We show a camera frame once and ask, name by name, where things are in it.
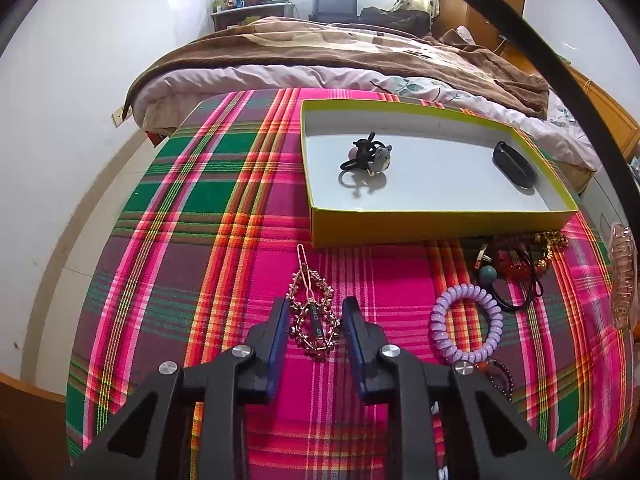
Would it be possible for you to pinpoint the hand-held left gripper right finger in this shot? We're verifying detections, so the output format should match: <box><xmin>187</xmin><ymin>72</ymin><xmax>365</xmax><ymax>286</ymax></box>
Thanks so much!
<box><xmin>341</xmin><ymin>296</ymin><xmax>573</xmax><ymax>480</ymax></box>

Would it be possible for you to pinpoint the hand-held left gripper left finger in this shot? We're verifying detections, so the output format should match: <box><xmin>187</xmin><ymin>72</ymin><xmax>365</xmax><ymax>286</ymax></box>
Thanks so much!
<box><xmin>65</xmin><ymin>297</ymin><xmax>291</xmax><ymax>480</ymax></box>

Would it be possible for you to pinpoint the gold rhinestone hair clip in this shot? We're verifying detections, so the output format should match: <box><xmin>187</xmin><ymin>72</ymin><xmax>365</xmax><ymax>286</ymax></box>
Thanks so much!
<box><xmin>287</xmin><ymin>244</ymin><xmax>341</xmax><ymax>358</ymax></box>

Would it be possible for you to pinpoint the purple spiral hair tie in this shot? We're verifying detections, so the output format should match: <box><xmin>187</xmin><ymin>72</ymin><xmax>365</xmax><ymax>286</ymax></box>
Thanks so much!
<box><xmin>430</xmin><ymin>283</ymin><xmax>503</xmax><ymax>365</ymax></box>

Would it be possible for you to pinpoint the dark beaded cord bracelet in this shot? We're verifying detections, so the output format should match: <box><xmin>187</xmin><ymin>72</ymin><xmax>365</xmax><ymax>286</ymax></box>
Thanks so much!
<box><xmin>472</xmin><ymin>357</ymin><xmax>516</xmax><ymax>403</ymax></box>

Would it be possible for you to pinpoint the black teal-bead hair tie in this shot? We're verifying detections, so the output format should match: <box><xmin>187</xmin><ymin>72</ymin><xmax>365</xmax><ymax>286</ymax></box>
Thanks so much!
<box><xmin>475</xmin><ymin>250</ymin><xmax>546</xmax><ymax>313</ymax></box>

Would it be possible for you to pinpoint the yellow-green cardboard box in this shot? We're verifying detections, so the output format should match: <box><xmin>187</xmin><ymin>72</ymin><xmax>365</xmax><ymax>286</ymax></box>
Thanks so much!
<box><xmin>300</xmin><ymin>99</ymin><xmax>580</xmax><ymax>248</ymax></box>

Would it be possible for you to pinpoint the gold chain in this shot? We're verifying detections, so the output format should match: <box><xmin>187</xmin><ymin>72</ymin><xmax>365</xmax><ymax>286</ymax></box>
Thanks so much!
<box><xmin>532</xmin><ymin>230</ymin><xmax>571</xmax><ymax>268</ymax></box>

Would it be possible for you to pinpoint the pale hair claw clip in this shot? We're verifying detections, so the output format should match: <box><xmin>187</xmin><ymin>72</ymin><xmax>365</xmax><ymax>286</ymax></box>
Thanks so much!
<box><xmin>610</xmin><ymin>222</ymin><xmax>638</xmax><ymax>331</ymax></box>

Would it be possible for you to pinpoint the plaid cloth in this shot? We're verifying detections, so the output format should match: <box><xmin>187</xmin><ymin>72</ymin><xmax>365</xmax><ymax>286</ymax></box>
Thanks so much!
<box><xmin>65</xmin><ymin>87</ymin><xmax>636</xmax><ymax>480</ymax></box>

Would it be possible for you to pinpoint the black bangle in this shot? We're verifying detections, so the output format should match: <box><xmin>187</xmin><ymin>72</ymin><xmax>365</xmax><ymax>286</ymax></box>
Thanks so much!
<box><xmin>492</xmin><ymin>141</ymin><xmax>538</xmax><ymax>191</ymax></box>

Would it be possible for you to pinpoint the brown wooden furniture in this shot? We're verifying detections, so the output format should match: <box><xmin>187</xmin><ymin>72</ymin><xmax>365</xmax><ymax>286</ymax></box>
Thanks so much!
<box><xmin>0</xmin><ymin>375</ymin><xmax>68</xmax><ymax>480</ymax></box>

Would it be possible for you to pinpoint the grey drawer cabinet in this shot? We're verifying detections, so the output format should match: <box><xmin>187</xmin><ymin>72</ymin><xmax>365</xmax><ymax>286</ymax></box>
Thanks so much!
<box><xmin>580</xmin><ymin>170</ymin><xmax>626</xmax><ymax>241</ymax></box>

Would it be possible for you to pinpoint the dark bag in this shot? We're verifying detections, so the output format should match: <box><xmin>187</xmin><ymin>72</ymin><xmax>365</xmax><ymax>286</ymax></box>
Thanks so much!
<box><xmin>360</xmin><ymin>6</ymin><xmax>431</xmax><ymax>36</ymax></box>

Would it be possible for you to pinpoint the desk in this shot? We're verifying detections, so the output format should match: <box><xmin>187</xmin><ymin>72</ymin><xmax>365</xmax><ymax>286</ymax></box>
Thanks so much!
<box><xmin>211</xmin><ymin>1</ymin><xmax>296</xmax><ymax>31</ymax></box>

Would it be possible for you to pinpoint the black monitor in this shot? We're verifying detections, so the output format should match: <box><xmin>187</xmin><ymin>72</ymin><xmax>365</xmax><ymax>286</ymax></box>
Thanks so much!
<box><xmin>310</xmin><ymin>0</ymin><xmax>358</xmax><ymax>22</ymax></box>

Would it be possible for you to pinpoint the grey bear hair tie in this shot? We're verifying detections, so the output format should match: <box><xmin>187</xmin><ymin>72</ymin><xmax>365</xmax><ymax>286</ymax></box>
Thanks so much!
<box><xmin>340</xmin><ymin>131</ymin><xmax>393</xmax><ymax>177</ymax></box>

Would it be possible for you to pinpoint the black strap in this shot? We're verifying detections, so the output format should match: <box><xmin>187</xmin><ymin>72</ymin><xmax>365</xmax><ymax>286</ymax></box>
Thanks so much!
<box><xmin>405</xmin><ymin>0</ymin><xmax>636</xmax><ymax>241</ymax></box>

